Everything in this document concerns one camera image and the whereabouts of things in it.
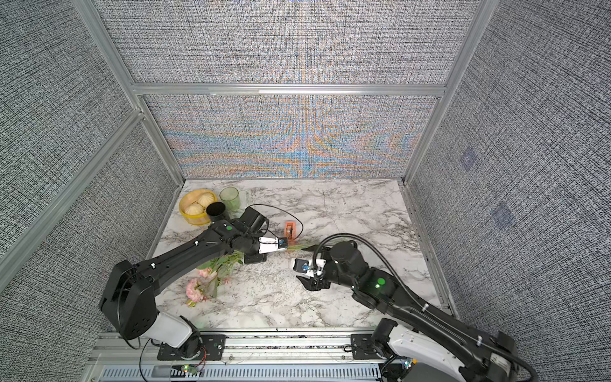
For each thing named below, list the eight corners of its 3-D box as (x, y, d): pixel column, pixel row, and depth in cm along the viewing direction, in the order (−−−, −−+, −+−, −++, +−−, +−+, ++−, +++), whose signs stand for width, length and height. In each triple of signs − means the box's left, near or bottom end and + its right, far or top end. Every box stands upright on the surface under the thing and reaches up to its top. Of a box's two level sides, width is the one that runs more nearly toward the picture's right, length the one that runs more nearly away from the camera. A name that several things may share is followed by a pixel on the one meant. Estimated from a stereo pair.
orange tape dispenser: (285, 240, 99) (284, 234, 95) (285, 228, 103) (285, 221, 99) (296, 240, 99) (295, 234, 95) (296, 228, 103) (296, 221, 99)
